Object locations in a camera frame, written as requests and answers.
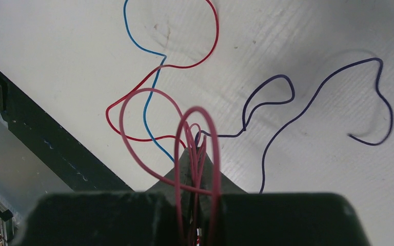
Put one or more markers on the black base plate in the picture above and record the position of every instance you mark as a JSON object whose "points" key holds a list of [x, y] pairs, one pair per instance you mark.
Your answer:
{"points": [[74, 164]]}

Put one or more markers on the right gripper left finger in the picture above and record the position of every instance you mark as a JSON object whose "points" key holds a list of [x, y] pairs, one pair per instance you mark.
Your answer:
{"points": [[104, 218]]}

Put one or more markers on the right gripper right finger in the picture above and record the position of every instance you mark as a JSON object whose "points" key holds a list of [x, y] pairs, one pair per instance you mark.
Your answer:
{"points": [[308, 218]]}

